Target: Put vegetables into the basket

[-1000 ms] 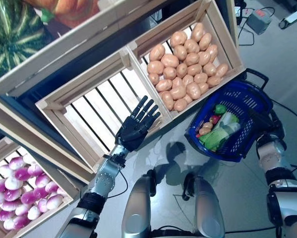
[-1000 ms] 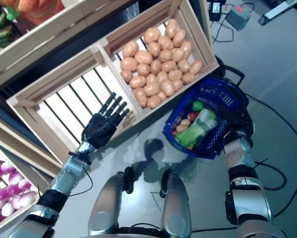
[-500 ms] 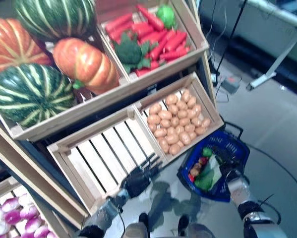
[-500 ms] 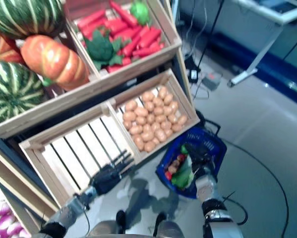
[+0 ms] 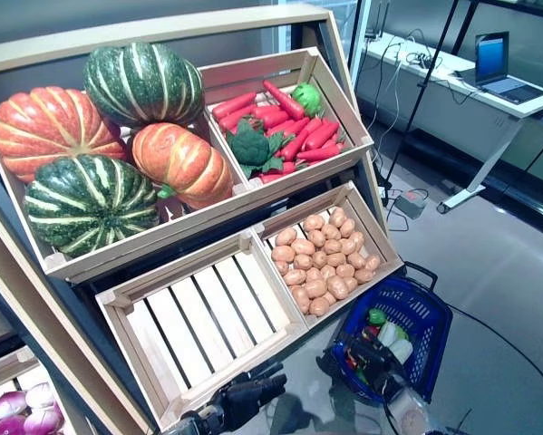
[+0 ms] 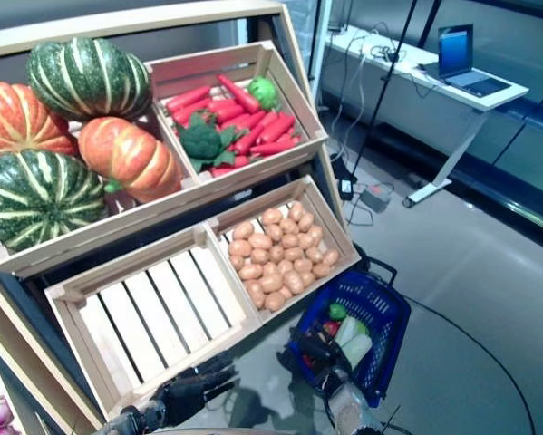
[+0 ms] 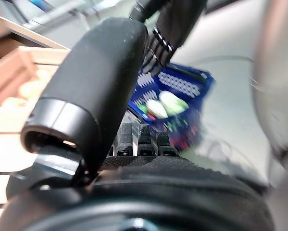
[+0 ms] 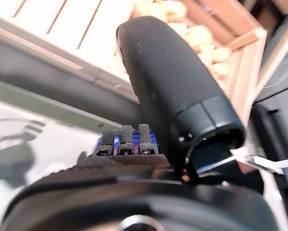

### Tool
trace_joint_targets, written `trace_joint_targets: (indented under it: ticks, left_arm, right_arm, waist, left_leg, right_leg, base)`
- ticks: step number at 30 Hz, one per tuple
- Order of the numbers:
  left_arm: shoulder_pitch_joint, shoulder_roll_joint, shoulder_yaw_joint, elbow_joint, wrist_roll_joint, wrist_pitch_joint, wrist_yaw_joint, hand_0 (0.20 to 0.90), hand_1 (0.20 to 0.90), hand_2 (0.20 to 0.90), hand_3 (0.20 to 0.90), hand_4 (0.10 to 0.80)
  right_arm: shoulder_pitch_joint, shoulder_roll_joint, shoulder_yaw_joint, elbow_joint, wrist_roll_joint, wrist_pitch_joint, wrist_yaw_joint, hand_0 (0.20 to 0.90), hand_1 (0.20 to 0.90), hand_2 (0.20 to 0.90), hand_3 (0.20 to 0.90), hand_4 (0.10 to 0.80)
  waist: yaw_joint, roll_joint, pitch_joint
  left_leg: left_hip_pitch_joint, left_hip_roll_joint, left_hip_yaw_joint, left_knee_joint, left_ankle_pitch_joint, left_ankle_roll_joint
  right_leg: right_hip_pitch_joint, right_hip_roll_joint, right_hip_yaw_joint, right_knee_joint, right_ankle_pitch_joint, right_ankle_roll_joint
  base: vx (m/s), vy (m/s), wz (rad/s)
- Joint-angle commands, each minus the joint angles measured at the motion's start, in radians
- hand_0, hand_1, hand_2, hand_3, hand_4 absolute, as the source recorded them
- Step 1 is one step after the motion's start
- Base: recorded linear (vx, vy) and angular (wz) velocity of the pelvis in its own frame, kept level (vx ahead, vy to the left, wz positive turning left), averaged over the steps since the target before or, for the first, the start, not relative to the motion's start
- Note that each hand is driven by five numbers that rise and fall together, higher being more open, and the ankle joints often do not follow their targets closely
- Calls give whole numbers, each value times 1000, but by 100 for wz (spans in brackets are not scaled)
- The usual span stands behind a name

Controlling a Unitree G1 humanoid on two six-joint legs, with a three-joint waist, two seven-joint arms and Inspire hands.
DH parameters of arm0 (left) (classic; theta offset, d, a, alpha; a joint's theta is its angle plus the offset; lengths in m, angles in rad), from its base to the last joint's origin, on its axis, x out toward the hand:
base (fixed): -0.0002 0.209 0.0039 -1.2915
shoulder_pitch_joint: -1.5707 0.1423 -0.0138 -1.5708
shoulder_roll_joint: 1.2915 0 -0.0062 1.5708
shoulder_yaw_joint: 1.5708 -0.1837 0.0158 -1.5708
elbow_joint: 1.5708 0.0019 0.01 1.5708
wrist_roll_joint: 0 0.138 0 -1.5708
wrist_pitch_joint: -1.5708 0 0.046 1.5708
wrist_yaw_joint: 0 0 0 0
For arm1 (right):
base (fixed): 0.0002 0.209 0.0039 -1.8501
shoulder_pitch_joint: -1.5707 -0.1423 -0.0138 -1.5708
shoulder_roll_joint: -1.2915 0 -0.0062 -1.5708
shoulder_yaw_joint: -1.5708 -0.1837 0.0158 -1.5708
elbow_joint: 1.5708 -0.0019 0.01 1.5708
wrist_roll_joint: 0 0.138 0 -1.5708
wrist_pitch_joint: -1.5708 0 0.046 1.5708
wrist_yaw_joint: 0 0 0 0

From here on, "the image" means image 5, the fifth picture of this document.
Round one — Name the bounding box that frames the purple white onion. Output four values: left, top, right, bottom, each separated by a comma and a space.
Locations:
0, 391, 29, 421
0, 416, 27, 435
24, 382, 56, 409
24, 410, 64, 435

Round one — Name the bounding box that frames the dark green broccoli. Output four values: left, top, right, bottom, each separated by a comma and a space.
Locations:
225, 118, 295, 179

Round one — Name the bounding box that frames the light wooden slatted crate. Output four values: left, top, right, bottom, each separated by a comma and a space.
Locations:
197, 46, 375, 189
0, 346, 73, 435
250, 179, 404, 330
93, 228, 309, 431

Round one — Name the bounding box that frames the black tripod pole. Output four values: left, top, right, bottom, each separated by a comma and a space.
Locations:
377, 0, 461, 191

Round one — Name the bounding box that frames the small orange striped pumpkin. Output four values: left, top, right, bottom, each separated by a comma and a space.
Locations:
131, 121, 235, 210

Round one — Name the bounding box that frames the green striped pumpkin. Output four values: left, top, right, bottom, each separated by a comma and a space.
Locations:
82, 41, 205, 129
24, 153, 160, 259

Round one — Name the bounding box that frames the wide light wooden crate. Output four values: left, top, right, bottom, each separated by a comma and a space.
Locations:
0, 111, 254, 285

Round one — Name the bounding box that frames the wooden display shelf stand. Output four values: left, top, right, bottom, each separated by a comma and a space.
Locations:
0, 4, 390, 435

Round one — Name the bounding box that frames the black floor cable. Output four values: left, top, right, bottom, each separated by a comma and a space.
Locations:
450, 303, 543, 395

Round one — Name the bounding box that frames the open grey laptop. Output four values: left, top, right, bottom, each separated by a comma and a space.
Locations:
454, 30, 543, 106

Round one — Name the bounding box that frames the red orange carrot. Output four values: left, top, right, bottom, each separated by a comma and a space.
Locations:
218, 106, 255, 133
296, 143, 347, 163
279, 118, 323, 162
265, 118, 311, 137
262, 80, 305, 121
211, 92, 257, 118
257, 161, 298, 185
304, 121, 340, 150
252, 106, 290, 131

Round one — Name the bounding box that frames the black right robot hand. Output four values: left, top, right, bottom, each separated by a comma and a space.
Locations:
341, 336, 407, 396

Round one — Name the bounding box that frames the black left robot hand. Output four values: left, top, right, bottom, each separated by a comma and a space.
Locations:
208, 372, 289, 432

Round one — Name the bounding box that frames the white desk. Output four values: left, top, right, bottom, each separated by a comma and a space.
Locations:
364, 31, 543, 215

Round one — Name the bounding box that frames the grey power box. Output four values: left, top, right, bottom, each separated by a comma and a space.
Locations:
395, 191, 430, 222

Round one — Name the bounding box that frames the router with antennas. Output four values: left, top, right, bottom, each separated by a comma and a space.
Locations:
364, 0, 391, 42

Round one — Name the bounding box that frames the large orange striped pumpkin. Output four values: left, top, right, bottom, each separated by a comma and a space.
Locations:
0, 85, 130, 185

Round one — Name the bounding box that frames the blue plastic shopping basket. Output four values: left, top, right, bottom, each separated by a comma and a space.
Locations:
323, 261, 454, 407

